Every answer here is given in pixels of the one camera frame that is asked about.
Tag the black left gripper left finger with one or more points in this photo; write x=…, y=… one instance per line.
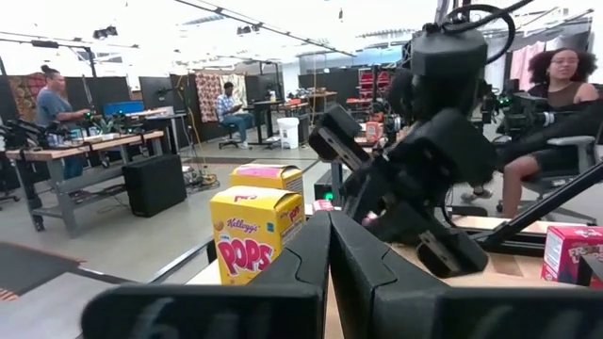
x=308, y=254

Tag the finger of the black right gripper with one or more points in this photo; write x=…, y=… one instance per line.
x=457, y=256
x=337, y=127

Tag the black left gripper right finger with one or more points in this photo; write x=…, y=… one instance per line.
x=363, y=282

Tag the yellow Corn Pops cereal box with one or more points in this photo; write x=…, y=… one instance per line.
x=268, y=176
x=245, y=235

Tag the red Froot Loops cereal box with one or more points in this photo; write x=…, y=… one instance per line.
x=565, y=254

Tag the black background robot arm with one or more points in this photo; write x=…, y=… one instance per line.
x=113, y=123
x=21, y=134
x=523, y=113

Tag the black trash bin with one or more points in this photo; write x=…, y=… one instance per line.
x=304, y=129

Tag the wooden table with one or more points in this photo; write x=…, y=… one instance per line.
x=311, y=95

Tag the white trash bin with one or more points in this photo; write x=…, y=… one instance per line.
x=288, y=134

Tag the black controller box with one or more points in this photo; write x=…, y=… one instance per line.
x=322, y=183

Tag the red rack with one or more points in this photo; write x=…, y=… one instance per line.
x=374, y=80

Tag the black table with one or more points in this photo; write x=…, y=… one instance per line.
x=264, y=103

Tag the light patterned cloth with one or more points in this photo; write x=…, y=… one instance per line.
x=239, y=87

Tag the black office chair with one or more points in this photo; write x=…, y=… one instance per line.
x=230, y=136

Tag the person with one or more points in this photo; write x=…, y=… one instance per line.
x=227, y=106
x=560, y=70
x=52, y=106

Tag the red patterned cloth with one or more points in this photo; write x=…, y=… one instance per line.
x=207, y=94

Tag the black ceiling spotlight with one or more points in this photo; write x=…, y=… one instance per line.
x=104, y=33
x=243, y=29

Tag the pink cloth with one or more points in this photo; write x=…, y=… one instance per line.
x=525, y=66

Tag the grey office chair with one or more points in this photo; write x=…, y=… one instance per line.
x=572, y=141

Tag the black speaker box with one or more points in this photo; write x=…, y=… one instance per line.
x=155, y=186

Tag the dark partition panel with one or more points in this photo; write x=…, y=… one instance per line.
x=160, y=94
x=103, y=92

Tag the blue bin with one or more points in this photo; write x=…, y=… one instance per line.
x=122, y=108

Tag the wooden workbench grey legs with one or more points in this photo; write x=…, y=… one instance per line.
x=70, y=151

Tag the black floor mat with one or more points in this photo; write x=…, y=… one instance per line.
x=33, y=268

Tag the orange patterned cloth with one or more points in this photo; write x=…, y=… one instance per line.
x=23, y=94

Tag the black rig frame strut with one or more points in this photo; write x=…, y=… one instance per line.
x=542, y=207

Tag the wooden shelf black metal frame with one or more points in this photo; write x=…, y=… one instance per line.
x=200, y=279

